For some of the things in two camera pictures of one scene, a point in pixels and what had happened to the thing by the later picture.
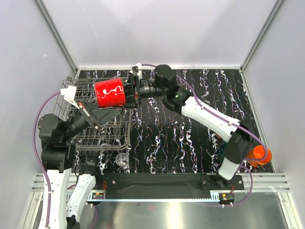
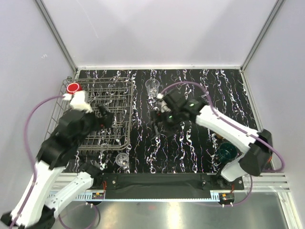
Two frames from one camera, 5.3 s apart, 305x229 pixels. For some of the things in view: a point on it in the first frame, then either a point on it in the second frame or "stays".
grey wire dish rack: [115, 135] stays
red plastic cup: [110, 92] -> [73, 87]
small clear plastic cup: [122, 159] stays
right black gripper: [132, 95] -> [158, 116]
